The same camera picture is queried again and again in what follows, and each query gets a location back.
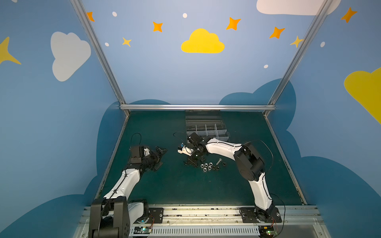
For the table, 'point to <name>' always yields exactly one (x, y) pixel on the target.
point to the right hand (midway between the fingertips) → (190, 160)
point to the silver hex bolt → (219, 161)
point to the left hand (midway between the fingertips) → (168, 154)
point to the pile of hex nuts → (209, 166)
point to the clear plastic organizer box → (208, 124)
